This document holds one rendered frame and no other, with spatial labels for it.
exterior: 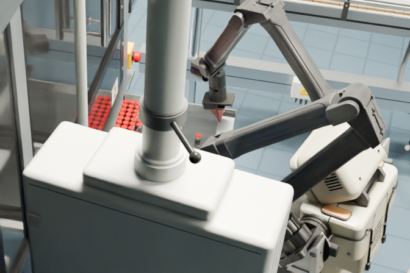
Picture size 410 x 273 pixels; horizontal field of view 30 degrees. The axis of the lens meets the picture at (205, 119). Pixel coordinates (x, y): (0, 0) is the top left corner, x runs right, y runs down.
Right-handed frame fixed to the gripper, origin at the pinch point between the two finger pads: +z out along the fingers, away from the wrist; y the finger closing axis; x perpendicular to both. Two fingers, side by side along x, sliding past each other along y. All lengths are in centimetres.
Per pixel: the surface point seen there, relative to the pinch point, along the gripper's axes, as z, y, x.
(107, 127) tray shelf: -2.4, 36.7, 10.9
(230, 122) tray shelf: 4.0, -2.9, -3.5
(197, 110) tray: 0.7, 9.0, -5.2
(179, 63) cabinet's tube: -90, -17, 101
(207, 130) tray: 2.6, 4.2, 3.0
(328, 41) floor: 96, -24, -207
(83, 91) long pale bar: -60, 16, 69
